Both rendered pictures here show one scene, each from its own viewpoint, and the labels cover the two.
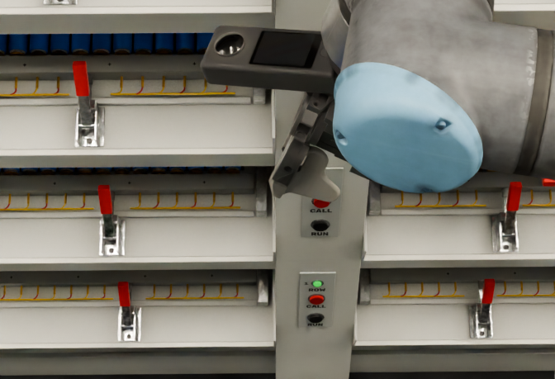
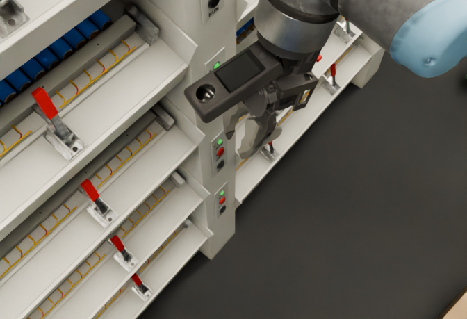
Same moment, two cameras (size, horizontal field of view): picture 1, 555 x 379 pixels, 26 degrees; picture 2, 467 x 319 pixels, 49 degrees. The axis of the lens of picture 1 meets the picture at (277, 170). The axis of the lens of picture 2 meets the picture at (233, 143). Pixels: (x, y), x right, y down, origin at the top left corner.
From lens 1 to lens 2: 54 cm
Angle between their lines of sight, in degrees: 28
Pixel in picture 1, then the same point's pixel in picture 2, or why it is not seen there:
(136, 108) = (115, 182)
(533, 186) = not seen: hidden behind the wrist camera
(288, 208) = (206, 168)
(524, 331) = (285, 142)
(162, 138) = (142, 185)
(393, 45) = not seen: outside the picture
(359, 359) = not seen: hidden behind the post
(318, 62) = (265, 62)
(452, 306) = (254, 158)
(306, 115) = (271, 96)
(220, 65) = (214, 107)
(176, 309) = (155, 263)
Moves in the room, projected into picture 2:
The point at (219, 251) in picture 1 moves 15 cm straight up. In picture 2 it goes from (178, 217) to (169, 179)
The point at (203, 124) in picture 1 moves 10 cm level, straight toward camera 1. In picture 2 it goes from (154, 160) to (206, 194)
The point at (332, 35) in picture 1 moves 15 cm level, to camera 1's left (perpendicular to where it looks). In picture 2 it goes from (287, 36) to (192, 124)
